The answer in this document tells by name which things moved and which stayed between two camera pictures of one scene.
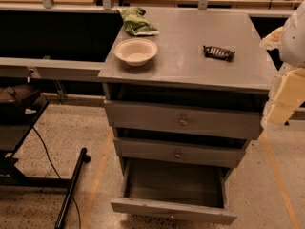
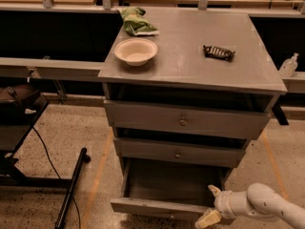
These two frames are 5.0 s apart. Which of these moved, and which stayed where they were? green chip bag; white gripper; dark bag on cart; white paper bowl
Moved: white gripper
Stayed: dark bag on cart; green chip bag; white paper bowl
